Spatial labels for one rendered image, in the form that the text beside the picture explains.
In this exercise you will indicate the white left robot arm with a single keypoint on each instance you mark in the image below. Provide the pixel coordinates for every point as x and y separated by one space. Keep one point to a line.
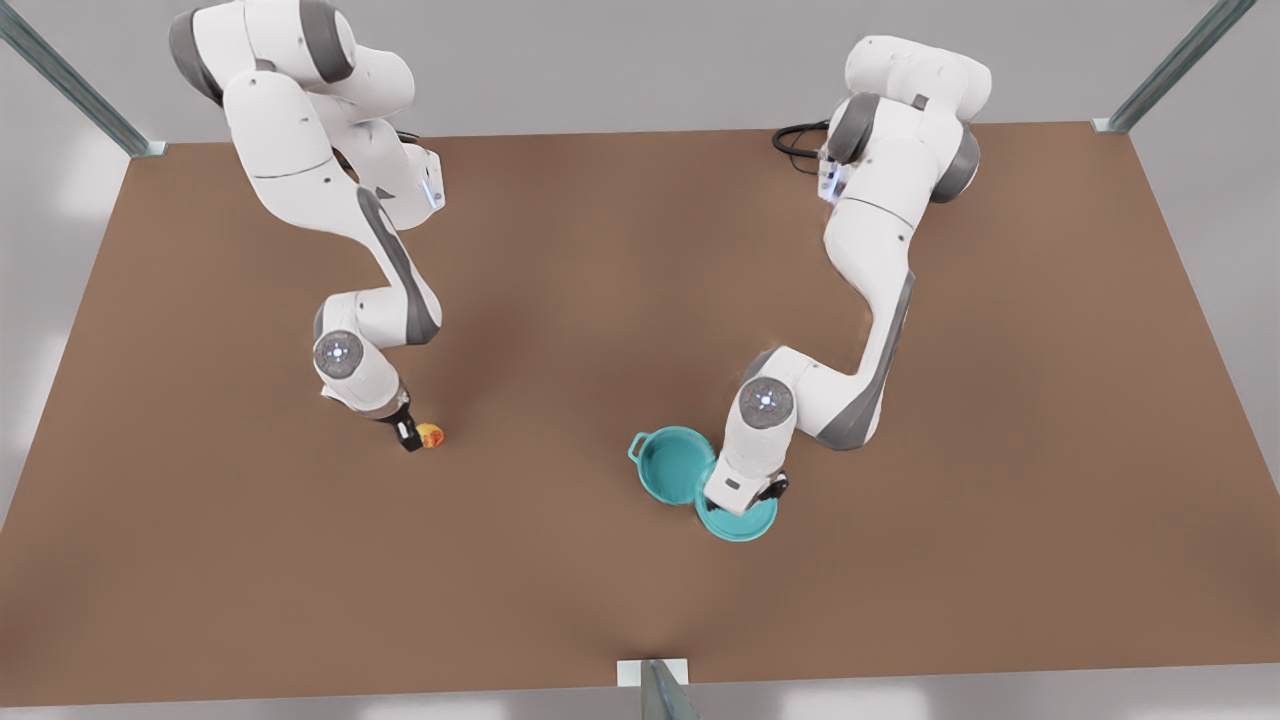
880 200

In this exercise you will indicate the teal pot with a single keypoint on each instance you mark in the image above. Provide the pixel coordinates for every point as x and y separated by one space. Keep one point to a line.
672 462

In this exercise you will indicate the teal pot lid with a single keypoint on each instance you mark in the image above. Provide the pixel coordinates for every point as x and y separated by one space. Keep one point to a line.
738 522

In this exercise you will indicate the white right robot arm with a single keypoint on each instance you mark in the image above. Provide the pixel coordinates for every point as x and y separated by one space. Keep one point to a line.
290 130

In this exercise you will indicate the orange yellow potato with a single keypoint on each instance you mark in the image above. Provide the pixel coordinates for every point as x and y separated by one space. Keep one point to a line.
432 435

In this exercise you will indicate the silver frame post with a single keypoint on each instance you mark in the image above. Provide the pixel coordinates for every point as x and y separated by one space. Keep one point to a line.
660 688
1170 68
75 85

